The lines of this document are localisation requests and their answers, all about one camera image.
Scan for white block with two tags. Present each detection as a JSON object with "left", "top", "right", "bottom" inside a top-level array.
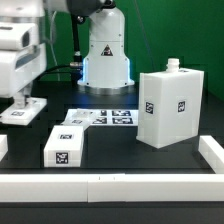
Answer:
[{"left": 44, "top": 125, "right": 84, "bottom": 167}]

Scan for white door panel with knob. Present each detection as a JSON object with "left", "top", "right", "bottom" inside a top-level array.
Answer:
[{"left": 0, "top": 97, "right": 47, "bottom": 126}]

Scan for white right fence bar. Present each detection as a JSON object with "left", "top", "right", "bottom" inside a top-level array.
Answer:
[{"left": 198, "top": 135, "right": 224, "bottom": 174}]

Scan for white front fence bar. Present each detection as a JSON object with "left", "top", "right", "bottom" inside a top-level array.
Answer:
[{"left": 0, "top": 174, "right": 224, "bottom": 202}]

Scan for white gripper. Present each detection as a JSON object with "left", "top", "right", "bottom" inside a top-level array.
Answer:
[{"left": 0, "top": 22, "right": 46, "bottom": 109}]

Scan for white fence bar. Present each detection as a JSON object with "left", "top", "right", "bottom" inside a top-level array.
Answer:
[
  {"left": 198, "top": 135, "right": 224, "bottom": 174},
  {"left": 0, "top": 135, "right": 8, "bottom": 162},
  {"left": 0, "top": 174, "right": 224, "bottom": 202}
]

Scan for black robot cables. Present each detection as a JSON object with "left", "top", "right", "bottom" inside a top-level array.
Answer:
[{"left": 33, "top": 9, "right": 84, "bottom": 81}]

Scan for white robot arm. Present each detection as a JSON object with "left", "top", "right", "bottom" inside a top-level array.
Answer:
[{"left": 0, "top": 0, "right": 134, "bottom": 98}]

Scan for white left fence bar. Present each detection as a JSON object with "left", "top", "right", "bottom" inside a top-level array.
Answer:
[{"left": 0, "top": 135, "right": 8, "bottom": 162}]

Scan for white cabinet body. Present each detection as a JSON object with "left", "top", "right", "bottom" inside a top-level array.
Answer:
[{"left": 136, "top": 58, "right": 204, "bottom": 149}]

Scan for white flat panel with tag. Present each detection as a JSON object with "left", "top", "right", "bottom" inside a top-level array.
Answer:
[{"left": 62, "top": 113, "right": 98, "bottom": 126}]

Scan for white tag base sheet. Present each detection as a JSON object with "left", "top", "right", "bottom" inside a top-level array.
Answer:
[{"left": 65, "top": 108, "right": 138, "bottom": 126}]

